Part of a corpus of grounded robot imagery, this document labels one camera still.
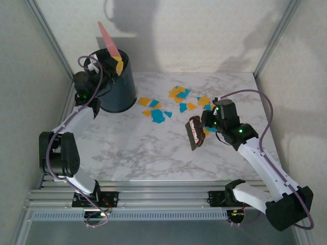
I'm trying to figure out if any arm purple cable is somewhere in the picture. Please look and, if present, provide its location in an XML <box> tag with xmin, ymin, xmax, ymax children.
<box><xmin>219</xmin><ymin>88</ymin><xmax>315</xmax><ymax>230</ymax></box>
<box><xmin>45</xmin><ymin>55</ymin><xmax>110</xmax><ymax>228</ymax></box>

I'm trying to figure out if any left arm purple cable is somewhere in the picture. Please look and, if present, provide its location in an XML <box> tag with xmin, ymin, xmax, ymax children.
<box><xmin>45</xmin><ymin>55</ymin><xmax>110</xmax><ymax>228</ymax></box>

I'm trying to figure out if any wide aluminium frame rail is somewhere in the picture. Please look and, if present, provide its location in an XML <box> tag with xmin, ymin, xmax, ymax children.
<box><xmin>22</xmin><ymin>187</ymin><xmax>305</xmax><ymax>211</ymax></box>

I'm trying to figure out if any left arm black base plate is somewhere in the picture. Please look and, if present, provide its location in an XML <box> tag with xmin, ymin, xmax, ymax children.
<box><xmin>72</xmin><ymin>191</ymin><xmax>120</xmax><ymax>208</ymax></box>

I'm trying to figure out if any pink plastic dustpan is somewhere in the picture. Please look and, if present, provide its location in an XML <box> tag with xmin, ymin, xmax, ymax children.
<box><xmin>98</xmin><ymin>21</ymin><xmax>124</xmax><ymax>77</ymax></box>

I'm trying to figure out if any brown cartoon face hand brush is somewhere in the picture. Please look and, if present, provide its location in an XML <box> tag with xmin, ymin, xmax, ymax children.
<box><xmin>184</xmin><ymin>115</ymin><xmax>207</xmax><ymax>151</ymax></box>

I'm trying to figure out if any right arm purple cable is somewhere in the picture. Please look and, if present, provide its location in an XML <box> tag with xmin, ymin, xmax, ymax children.
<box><xmin>219</xmin><ymin>88</ymin><xmax>315</xmax><ymax>230</ymax></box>

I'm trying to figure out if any narrow aluminium frame rail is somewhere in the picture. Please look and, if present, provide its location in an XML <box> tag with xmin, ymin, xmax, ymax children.
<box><xmin>40</xmin><ymin>73</ymin><xmax>83</xmax><ymax>189</ymax></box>

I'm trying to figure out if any grey slotted cable duct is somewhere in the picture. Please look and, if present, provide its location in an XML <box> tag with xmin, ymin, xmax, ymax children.
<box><xmin>30</xmin><ymin>210</ymin><xmax>228</xmax><ymax>222</ymax></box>

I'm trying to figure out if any dark blue trash bin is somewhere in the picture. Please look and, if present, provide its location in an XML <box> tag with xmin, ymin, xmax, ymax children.
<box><xmin>84</xmin><ymin>48</ymin><xmax>137</xmax><ymax>113</ymax></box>

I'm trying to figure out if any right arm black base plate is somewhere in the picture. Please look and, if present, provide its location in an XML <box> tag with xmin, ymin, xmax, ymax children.
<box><xmin>208</xmin><ymin>190</ymin><xmax>255</xmax><ymax>207</ymax></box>

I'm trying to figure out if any black plastic bin liner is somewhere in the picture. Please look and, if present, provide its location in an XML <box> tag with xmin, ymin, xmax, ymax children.
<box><xmin>85</xmin><ymin>48</ymin><xmax>129</xmax><ymax>77</ymax></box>

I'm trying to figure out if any large blue paper scrap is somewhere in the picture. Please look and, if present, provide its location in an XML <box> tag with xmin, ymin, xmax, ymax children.
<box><xmin>150</xmin><ymin>109</ymin><xmax>166</xmax><ymax>125</ymax></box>

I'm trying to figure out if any aluminium frame post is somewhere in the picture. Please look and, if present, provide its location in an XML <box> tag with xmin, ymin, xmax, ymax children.
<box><xmin>9</xmin><ymin>205</ymin><xmax>35</xmax><ymax>245</ymax></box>
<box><xmin>24</xmin><ymin>0</ymin><xmax>76</xmax><ymax>80</ymax></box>
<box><xmin>293</xmin><ymin>224</ymin><xmax>317</xmax><ymax>245</ymax></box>
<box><xmin>252</xmin><ymin>0</ymin><xmax>302</xmax><ymax>79</ymax></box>

